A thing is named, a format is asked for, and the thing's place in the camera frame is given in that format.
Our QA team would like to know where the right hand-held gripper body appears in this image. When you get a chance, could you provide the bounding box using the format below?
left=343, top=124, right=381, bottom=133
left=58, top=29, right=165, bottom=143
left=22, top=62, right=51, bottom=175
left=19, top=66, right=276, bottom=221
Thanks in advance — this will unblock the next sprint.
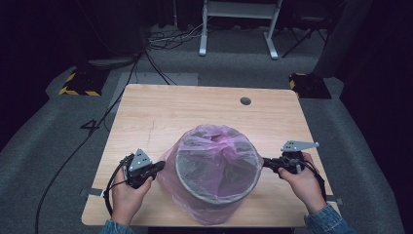
left=275, top=139, right=320, bottom=174

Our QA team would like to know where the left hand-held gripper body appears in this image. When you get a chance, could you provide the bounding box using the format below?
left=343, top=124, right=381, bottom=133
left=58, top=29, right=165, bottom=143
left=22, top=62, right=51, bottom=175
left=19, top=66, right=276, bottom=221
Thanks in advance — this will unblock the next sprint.
left=121, top=147, right=154, bottom=190

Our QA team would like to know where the green round bin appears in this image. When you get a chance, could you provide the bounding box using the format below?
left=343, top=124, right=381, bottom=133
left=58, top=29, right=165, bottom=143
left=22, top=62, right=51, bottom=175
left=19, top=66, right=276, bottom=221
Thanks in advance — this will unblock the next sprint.
left=174, top=128, right=263, bottom=224

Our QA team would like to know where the pink plastic bag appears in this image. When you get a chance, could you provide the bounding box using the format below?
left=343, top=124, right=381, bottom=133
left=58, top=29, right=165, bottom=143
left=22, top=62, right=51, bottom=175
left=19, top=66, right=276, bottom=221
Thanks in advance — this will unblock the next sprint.
left=157, top=124, right=264, bottom=226

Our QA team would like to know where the person's right hand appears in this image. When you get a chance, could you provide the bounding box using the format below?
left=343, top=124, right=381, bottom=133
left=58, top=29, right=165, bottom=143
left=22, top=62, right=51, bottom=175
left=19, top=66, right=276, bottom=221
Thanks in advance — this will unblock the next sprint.
left=278, top=152, right=327, bottom=215

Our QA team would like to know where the person's left hand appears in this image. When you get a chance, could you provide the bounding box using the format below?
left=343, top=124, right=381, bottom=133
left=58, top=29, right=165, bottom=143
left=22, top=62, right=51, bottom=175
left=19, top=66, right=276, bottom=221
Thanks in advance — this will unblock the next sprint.
left=111, top=168, right=155, bottom=226

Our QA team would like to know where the grey tape strip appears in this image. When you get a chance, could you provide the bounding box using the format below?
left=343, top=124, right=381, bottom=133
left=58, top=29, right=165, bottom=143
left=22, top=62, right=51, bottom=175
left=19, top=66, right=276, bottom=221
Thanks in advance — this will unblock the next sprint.
left=325, top=194, right=344, bottom=207

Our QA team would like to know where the yellow black striped base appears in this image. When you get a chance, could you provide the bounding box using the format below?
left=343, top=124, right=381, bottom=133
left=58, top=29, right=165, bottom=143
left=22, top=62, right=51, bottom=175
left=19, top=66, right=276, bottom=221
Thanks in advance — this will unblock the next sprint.
left=58, top=68, right=111, bottom=98
left=288, top=72, right=333, bottom=99

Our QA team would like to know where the black tripod stand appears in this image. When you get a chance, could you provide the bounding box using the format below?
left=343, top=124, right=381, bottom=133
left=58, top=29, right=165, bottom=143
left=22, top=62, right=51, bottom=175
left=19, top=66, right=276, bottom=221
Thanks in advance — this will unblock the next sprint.
left=281, top=13, right=329, bottom=59

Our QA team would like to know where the dark cabinet with grey base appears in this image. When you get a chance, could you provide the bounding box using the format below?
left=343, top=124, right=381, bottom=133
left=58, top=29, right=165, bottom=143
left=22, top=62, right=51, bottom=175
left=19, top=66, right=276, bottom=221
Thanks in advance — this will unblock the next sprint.
left=76, top=0, right=149, bottom=71

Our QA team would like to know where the dark grey curtain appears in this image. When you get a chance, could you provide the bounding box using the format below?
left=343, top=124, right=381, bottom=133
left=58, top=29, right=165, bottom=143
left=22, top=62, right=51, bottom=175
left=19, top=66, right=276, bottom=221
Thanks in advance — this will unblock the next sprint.
left=312, top=0, right=375, bottom=79

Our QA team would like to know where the white metal stand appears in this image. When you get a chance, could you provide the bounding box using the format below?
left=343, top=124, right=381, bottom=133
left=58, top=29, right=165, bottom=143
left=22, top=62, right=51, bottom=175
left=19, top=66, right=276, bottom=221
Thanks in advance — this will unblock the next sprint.
left=198, top=0, right=283, bottom=60

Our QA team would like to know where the right hand-held gripper black cable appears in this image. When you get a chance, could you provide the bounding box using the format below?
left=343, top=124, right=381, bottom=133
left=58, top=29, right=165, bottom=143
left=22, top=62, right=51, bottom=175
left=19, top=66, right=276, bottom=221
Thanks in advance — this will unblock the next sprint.
left=301, top=159, right=328, bottom=203

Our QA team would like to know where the hand-held gripper black cable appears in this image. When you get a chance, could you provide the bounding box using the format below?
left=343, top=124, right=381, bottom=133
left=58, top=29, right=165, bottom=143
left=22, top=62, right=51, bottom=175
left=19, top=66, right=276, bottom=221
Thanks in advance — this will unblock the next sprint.
left=102, top=153, right=134, bottom=216
left=301, top=159, right=328, bottom=203

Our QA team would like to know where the left hand-held gripper black cable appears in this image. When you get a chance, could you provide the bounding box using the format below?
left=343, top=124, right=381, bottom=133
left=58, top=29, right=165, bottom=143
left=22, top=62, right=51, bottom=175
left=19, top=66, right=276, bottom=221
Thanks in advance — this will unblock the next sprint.
left=102, top=153, right=134, bottom=216

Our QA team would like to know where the long black floor cable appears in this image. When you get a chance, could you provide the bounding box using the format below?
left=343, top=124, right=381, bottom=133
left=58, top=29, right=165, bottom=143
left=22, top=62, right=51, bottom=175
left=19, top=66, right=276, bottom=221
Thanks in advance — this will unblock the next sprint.
left=34, top=53, right=144, bottom=234

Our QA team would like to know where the tangle of floor cables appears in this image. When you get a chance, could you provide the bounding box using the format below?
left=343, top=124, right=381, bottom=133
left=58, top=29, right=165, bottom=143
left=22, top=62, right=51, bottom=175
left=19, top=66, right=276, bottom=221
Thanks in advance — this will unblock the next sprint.
left=146, top=22, right=210, bottom=53

